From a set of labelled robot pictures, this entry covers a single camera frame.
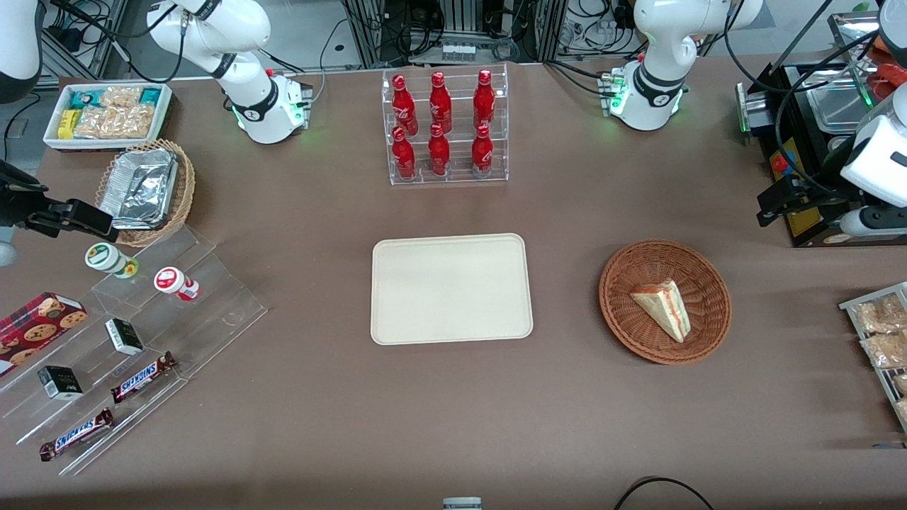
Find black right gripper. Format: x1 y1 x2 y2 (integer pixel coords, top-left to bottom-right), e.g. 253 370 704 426
0 160 120 243

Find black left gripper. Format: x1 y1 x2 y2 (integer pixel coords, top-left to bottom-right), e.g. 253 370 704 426
757 176 862 227

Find triangle sandwich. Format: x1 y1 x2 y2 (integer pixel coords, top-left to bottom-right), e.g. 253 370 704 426
629 279 692 344

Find light wicker basket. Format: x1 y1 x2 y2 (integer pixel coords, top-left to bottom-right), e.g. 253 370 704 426
94 138 196 249

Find metal tray with snack bags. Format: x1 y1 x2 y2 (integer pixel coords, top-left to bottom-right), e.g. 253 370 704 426
840 282 907 433

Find brown round wicker basket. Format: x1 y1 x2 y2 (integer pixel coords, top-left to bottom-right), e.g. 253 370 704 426
599 239 732 366

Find cream plastic tray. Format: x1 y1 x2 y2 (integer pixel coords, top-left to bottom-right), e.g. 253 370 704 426
371 233 534 346

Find black machine with yellow panel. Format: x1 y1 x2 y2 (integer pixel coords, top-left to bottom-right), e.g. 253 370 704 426
737 62 907 249

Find green lid yogurt cup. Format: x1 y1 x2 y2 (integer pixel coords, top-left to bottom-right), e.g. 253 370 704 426
85 242 140 279

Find stacked aluminium foil trays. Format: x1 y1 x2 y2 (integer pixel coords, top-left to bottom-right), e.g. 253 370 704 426
99 147 179 231

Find steel food pan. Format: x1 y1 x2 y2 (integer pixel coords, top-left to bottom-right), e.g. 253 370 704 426
808 81 876 135
828 11 885 57

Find grey metal box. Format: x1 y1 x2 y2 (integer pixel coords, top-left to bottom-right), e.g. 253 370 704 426
736 83 773 135

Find large clear cracker bag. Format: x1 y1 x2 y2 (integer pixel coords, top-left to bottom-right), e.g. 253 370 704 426
73 105 155 140

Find red lid yogurt cup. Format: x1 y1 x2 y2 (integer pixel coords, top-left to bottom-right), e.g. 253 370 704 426
154 266 201 302

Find red tartan cookie box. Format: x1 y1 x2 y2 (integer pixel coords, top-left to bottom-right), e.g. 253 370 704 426
0 292 89 376

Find small black carton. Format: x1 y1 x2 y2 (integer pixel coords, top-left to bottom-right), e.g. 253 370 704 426
105 318 145 356
37 365 84 402

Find small clear cracker bag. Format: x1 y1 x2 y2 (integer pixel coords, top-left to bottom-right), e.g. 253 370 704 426
99 86 142 108

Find white rectangular snack bin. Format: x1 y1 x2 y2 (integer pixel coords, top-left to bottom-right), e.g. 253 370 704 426
43 81 173 153

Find red food pieces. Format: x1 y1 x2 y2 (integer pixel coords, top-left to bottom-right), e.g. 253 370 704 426
873 35 907 100

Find clear acrylic stepped display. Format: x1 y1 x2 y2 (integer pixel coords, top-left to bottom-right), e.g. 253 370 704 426
0 225 269 477

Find Snickers chocolate bar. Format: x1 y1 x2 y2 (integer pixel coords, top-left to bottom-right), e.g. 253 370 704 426
39 407 115 462
110 351 178 404

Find red cola bottle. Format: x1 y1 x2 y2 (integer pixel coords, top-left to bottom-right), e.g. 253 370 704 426
428 71 453 134
392 126 417 180
391 74 419 137
428 123 451 176
473 69 496 130
471 124 494 178

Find clear acrylic bottle rack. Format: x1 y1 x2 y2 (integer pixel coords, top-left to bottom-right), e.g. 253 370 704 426
381 64 509 186

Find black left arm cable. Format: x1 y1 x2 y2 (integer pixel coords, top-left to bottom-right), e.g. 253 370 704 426
774 32 886 203

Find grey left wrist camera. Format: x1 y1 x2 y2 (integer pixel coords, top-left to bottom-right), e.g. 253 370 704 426
840 205 907 239

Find black looped table cable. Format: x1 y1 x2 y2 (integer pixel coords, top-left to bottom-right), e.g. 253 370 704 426
613 477 716 510

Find aluminium frame rack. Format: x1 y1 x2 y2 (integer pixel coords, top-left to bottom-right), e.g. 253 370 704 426
344 0 568 68

